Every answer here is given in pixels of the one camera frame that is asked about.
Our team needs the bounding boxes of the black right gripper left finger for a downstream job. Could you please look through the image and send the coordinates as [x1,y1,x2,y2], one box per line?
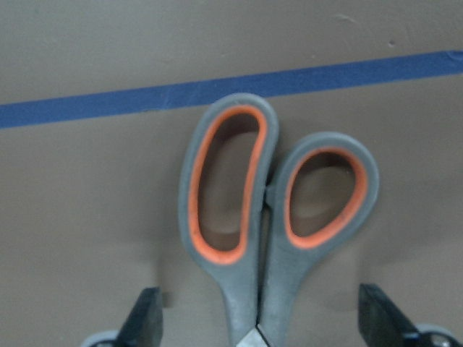
[116,287,163,347]

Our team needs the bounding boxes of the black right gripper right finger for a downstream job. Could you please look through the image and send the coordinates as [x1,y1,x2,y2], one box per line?
[357,283,430,347]

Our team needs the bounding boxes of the grey orange scissors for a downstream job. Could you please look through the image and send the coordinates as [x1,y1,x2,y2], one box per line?
[178,93,380,346]

